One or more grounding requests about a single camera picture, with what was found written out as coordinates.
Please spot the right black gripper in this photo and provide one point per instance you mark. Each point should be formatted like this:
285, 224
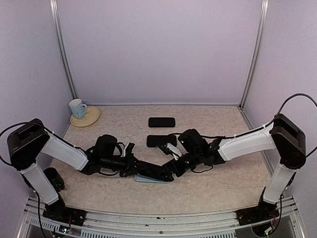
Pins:
173, 164

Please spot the light blue mug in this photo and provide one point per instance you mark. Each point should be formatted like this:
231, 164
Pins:
78, 108

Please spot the beige round plate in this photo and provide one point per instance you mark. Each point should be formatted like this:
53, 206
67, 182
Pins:
90, 117

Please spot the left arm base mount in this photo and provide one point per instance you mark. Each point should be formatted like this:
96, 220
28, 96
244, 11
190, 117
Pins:
58, 211

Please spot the aluminium frame post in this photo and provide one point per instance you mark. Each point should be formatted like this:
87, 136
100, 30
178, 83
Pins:
256, 53
61, 47

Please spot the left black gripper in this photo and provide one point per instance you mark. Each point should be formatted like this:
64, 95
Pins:
130, 168

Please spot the right aluminium frame post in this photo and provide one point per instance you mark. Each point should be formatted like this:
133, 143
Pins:
256, 53

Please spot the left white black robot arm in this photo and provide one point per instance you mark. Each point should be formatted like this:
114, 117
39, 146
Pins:
32, 138

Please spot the black cylinder cup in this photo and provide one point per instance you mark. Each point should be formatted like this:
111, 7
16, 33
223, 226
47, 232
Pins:
55, 179

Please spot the black phone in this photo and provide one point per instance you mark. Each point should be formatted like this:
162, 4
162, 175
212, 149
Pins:
156, 172

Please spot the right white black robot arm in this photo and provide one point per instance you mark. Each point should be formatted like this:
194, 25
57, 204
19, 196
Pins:
281, 134

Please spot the left aluminium frame post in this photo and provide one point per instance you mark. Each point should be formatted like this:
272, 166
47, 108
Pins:
61, 47

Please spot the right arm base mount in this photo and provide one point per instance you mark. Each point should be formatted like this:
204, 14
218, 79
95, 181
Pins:
263, 211

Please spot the front aluminium rail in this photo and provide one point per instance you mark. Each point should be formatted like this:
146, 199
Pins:
97, 224

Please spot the light blue phone case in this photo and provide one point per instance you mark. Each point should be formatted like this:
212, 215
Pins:
143, 179

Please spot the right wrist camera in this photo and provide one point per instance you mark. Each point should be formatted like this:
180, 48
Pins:
169, 149

